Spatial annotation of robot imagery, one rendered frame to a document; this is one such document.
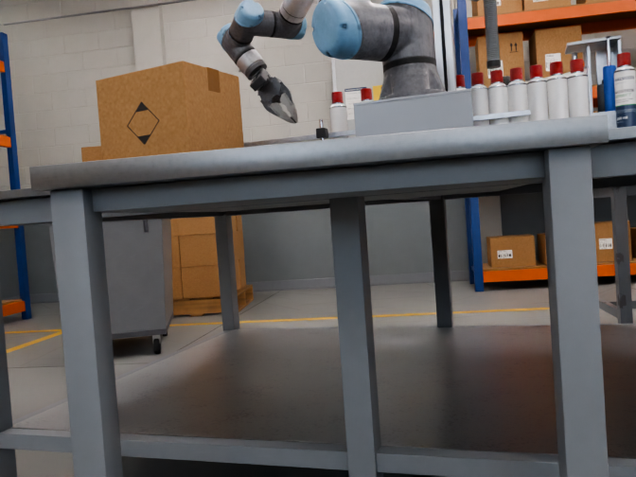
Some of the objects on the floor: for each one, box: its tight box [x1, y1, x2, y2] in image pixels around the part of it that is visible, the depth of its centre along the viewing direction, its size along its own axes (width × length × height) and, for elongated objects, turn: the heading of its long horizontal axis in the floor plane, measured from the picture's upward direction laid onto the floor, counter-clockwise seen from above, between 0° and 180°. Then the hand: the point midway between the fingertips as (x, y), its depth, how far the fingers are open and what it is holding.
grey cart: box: [44, 219, 173, 354], centre depth 380 cm, size 89×63×96 cm
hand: (292, 119), depth 186 cm, fingers closed
